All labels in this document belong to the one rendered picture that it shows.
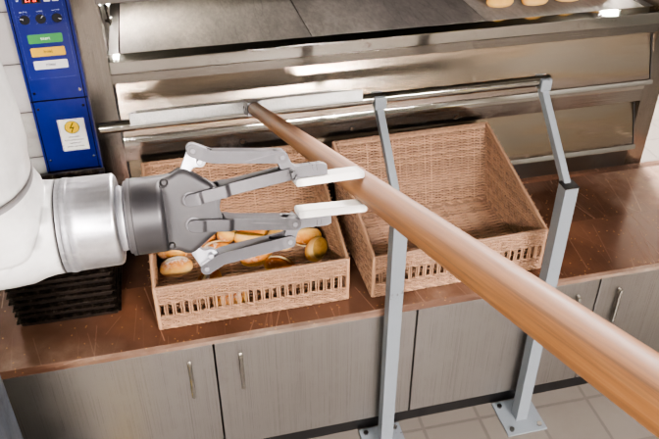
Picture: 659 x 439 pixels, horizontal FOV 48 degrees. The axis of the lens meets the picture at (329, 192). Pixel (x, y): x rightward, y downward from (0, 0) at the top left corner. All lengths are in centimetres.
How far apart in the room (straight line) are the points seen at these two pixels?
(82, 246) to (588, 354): 47
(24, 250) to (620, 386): 51
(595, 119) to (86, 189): 232
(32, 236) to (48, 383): 151
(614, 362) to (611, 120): 252
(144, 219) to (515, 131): 210
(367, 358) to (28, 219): 170
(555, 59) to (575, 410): 121
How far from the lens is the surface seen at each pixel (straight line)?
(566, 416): 275
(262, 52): 224
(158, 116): 173
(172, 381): 220
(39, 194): 70
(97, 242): 70
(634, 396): 34
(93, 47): 221
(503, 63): 253
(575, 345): 38
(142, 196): 70
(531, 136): 271
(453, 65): 246
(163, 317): 210
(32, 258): 71
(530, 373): 252
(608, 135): 287
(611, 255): 250
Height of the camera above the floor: 203
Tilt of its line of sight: 34 degrees down
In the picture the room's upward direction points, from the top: straight up
